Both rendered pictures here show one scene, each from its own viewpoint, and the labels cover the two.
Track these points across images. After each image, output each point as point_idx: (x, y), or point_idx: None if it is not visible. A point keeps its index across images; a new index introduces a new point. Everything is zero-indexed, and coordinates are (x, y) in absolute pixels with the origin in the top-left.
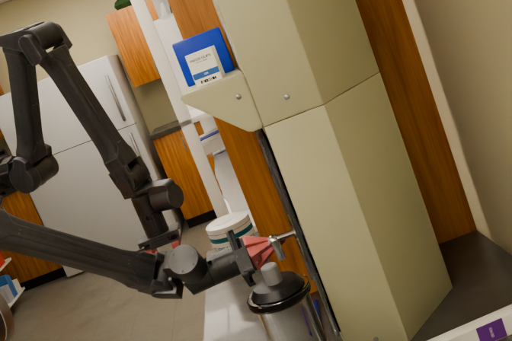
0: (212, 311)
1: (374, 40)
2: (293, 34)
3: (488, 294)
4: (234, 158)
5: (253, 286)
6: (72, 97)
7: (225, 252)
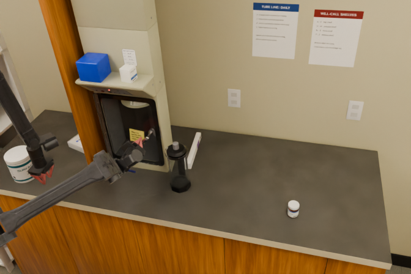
0: None
1: None
2: (161, 58)
3: (175, 137)
4: (79, 114)
5: (57, 178)
6: (8, 99)
7: (132, 150)
